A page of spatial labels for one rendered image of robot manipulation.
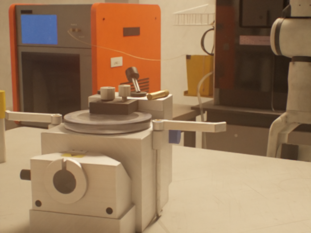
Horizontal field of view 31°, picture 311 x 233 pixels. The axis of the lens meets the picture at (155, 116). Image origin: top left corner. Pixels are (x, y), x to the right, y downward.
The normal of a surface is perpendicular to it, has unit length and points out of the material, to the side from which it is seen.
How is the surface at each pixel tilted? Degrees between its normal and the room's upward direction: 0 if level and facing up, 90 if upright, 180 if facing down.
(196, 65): 93
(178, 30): 90
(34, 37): 90
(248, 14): 90
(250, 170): 0
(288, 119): 79
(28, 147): 0
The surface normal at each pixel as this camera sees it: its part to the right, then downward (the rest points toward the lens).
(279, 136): 0.84, 0.10
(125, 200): 0.96, 0.05
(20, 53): -0.48, 0.16
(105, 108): -0.28, 0.18
